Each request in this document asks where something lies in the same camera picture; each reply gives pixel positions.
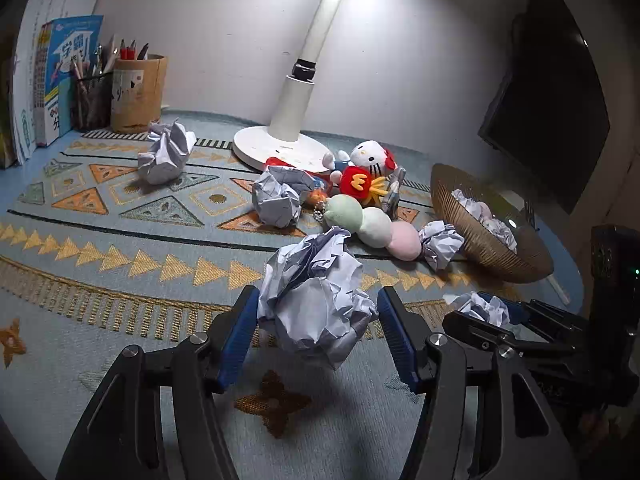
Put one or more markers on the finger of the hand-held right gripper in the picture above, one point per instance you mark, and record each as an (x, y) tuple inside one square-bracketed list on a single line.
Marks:
[(470, 327), (517, 312)]

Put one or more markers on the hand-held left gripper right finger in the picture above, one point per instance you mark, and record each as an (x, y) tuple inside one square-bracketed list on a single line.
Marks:
[(397, 340)]

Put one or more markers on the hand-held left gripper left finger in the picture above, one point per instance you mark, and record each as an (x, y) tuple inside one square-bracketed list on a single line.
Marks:
[(240, 340)]

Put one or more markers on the brown woven basket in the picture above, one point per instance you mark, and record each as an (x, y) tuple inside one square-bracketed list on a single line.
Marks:
[(495, 255)]

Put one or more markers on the pastel dumpling plush toy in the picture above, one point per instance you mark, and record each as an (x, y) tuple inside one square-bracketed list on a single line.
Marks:
[(484, 208), (370, 225)]

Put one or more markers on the orange pouch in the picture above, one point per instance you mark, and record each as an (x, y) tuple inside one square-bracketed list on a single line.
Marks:
[(316, 196)]

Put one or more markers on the person's right hand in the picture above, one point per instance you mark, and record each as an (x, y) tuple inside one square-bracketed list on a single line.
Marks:
[(600, 427)]

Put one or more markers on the white plastic stick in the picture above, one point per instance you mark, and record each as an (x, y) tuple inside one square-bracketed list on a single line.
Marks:
[(559, 290)]

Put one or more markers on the patterned woven table mat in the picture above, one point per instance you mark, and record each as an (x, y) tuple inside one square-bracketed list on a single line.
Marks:
[(150, 240)]

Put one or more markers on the red fries plush toy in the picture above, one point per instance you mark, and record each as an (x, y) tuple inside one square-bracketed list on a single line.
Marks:
[(357, 182)]

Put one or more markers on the white cat plush toy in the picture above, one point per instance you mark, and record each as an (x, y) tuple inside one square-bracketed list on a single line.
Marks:
[(367, 155)]

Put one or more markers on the black monitor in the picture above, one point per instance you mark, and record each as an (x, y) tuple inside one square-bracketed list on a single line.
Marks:
[(545, 100)]

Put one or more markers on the white desk lamp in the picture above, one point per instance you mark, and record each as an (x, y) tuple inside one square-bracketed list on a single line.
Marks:
[(295, 105)]

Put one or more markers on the bamboo pen holder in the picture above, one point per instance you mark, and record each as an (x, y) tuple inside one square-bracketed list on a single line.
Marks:
[(142, 95)]

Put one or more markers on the black mesh pen holder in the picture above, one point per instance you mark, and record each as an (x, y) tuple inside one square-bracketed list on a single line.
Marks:
[(95, 102)]

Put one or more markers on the grey capped marker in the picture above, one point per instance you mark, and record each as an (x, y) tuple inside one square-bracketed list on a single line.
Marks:
[(143, 51)]

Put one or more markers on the red capped marker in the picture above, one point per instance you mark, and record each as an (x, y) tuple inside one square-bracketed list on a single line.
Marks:
[(132, 49), (125, 50)]

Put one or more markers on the bunch of pens and pencils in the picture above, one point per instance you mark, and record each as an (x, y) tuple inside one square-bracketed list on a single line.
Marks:
[(97, 62)]

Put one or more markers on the row of upright books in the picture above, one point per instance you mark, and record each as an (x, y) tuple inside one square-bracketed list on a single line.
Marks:
[(60, 75)]

